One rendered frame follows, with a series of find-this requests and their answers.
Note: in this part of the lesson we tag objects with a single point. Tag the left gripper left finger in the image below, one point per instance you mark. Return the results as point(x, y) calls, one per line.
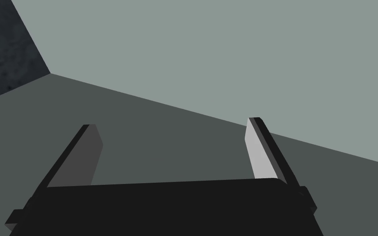
point(77, 160)

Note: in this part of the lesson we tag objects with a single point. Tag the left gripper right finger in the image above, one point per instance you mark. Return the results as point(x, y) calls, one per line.
point(263, 154)

